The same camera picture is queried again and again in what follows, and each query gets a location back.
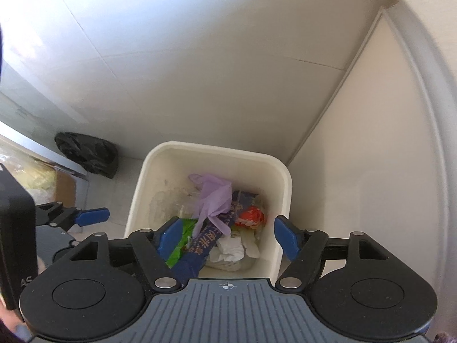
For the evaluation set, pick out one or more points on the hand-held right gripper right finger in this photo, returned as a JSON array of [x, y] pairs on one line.
[[285, 237]]

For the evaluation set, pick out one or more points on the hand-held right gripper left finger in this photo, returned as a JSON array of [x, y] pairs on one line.
[[171, 239]]

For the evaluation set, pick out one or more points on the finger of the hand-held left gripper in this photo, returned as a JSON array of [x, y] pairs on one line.
[[92, 216]]

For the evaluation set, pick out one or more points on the green snack packet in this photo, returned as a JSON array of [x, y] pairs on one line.
[[182, 237]]

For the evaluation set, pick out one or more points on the dark blue noodle packet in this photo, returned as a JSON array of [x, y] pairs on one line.
[[200, 253]]

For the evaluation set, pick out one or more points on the red snack packet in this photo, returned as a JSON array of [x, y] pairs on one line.
[[251, 217]]

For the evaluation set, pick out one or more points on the white tissue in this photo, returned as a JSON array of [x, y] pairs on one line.
[[228, 249]]

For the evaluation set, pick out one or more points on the purple rubber glove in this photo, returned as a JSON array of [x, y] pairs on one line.
[[212, 196]]

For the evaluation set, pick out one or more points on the cream plastic waste bin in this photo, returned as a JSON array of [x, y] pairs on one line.
[[167, 171]]

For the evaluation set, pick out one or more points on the person's left hand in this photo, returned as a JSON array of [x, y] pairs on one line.
[[9, 318]]

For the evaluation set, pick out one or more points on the cardboard box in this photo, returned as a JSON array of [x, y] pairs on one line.
[[66, 187]]

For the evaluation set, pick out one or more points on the black garbage bag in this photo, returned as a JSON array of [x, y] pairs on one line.
[[89, 153]]

